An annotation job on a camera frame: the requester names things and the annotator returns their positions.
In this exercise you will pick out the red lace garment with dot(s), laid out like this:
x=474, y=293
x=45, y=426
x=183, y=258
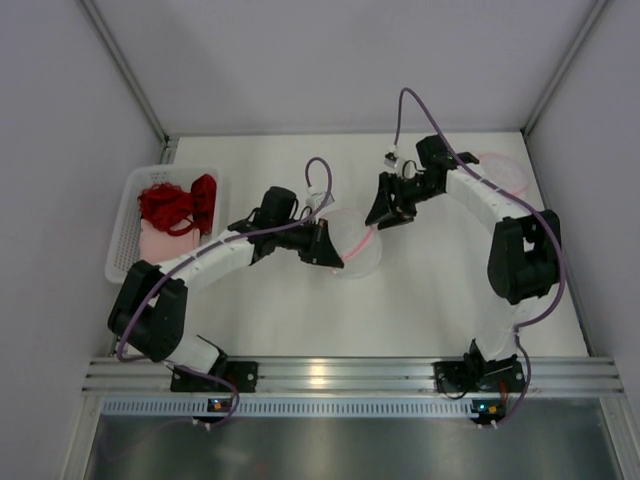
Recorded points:
x=176, y=212

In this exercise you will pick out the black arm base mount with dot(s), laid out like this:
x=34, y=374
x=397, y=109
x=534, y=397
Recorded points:
x=457, y=378

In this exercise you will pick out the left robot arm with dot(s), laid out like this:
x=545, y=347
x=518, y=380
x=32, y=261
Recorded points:
x=150, y=311

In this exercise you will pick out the perforated cable tray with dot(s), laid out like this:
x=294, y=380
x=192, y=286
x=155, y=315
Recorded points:
x=273, y=407

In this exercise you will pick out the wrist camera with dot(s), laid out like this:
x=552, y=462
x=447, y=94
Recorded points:
x=403, y=167
x=318, y=199

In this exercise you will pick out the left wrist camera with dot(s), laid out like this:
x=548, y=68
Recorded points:
x=318, y=199

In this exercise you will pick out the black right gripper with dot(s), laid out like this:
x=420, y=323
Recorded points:
x=396, y=193

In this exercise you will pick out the aluminium rail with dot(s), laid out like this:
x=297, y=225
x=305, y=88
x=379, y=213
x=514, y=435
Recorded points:
x=560, y=377

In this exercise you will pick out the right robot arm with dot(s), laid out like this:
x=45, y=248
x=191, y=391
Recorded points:
x=523, y=262

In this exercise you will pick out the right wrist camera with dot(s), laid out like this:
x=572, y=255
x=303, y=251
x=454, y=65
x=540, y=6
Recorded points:
x=403, y=167

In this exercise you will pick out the white plastic basket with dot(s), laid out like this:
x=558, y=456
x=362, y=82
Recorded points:
x=123, y=250

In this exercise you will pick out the pink-trimmed mesh laundry bag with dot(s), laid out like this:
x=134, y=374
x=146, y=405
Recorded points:
x=358, y=245

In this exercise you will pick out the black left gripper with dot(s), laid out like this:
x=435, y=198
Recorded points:
x=316, y=244

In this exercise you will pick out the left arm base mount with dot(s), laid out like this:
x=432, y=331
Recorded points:
x=225, y=375

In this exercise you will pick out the pink garment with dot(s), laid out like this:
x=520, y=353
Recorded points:
x=156, y=246

